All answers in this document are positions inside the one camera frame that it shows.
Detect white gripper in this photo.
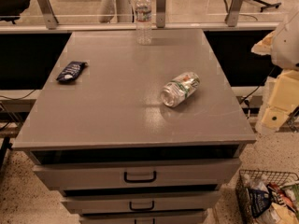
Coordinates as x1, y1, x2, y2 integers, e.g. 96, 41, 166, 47
251, 31, 299, 134

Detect clear plastic water bottle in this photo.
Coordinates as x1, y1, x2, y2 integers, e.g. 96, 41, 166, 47
135, 0, 152, 45

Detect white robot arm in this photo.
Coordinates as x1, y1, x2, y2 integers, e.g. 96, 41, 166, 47
251, 7, 299, 134

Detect blue chip bag in basket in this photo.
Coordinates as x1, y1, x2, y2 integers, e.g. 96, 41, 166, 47
247, 179, 271, 218

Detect grey drawer cabinet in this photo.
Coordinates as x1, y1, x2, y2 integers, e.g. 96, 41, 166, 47
14, 29, 255, 224

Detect person legs behind glass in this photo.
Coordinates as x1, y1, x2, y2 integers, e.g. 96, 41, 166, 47
99, 0, 134, 23

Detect yellow snack bag in basket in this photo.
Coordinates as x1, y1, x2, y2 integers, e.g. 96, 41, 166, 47
261, 203, 299, 224

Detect dark blue snack bag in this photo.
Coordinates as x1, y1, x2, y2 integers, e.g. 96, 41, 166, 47
56, 61, 87, 83

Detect black office chair left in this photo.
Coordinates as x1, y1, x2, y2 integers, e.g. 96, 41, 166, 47
0, 0, 31, 23

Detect right metal bracket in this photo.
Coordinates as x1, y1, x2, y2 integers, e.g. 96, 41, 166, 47
225, 0, 244, 27

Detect metal bracket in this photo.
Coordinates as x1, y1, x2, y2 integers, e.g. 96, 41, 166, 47
225, 0, 244, 27
156, 0, 166, 28
37, 0, 59, 30

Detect middle metal bracket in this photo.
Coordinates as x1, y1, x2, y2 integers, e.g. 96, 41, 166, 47
156, 0, 166, 28

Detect wire basket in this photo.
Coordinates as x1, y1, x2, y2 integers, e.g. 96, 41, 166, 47
235, 170, 299, 224

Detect top drawer handle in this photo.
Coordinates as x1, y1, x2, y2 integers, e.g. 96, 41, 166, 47
123, 171, 157, 184

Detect drawer handle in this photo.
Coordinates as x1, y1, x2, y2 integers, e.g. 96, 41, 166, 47
123, 171, 157, 184
129, 201, 155, 212

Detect left metal bracket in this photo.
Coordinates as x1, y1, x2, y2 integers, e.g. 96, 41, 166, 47
37, 0, 59, 30

